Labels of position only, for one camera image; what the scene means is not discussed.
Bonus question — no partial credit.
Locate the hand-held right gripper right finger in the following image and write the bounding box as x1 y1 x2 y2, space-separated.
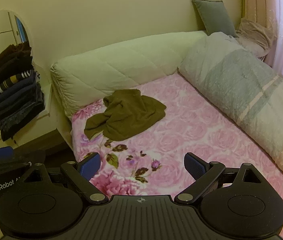
175 152 266 203

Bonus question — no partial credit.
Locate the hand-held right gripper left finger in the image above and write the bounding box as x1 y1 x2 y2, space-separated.
23 152 109 203

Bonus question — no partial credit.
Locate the olive long-sleeve sweater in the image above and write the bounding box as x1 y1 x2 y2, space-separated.
84 89 167 142

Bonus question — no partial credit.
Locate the stack of dark folded clothes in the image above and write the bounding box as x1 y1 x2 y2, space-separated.
0 41 45 142

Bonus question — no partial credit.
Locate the grey and pink rolled comforter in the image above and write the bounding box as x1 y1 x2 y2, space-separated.
178 32 283 180

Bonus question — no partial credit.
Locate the cream quilted headboard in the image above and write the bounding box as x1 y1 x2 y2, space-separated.
50 30 208 118

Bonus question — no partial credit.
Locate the beige crumpled pillow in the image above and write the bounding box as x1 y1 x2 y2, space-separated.
235 17 278 60

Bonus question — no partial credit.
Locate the grey pillow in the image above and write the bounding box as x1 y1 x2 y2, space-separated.
192 0 237 37

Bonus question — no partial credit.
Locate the pink striped curtain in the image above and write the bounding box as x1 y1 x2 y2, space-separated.
242 0 276 30

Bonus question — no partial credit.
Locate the oval wall mirror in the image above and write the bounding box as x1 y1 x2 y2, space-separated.
0 10 33 137

